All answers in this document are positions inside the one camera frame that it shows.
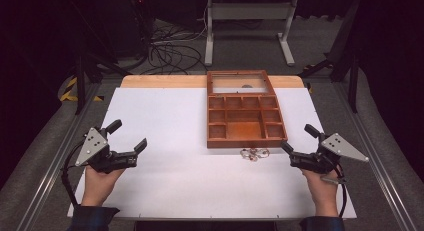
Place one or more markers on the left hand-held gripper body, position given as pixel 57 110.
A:
pixel 100 156

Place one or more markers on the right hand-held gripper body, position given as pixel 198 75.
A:
pixel 328 151

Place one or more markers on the person's left hand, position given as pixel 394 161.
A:
pixel 98 187

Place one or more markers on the person's right hand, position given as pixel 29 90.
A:
pixel 325 194

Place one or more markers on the white table mat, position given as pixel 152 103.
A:
pixel 173 157

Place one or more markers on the wooden compartment box glass lid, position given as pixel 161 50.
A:
pixel 245 122

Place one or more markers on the yellow black hazard tape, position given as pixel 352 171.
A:
pixel 68 92

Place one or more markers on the black tripod stand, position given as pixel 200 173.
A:
pixel 80 74

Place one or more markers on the black metal stand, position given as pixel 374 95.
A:
pixel 343 54

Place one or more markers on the white metal stand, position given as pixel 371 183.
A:
pixel 250 11

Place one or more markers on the aluminium rail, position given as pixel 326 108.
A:
pixel 53 167
pixel 378 157

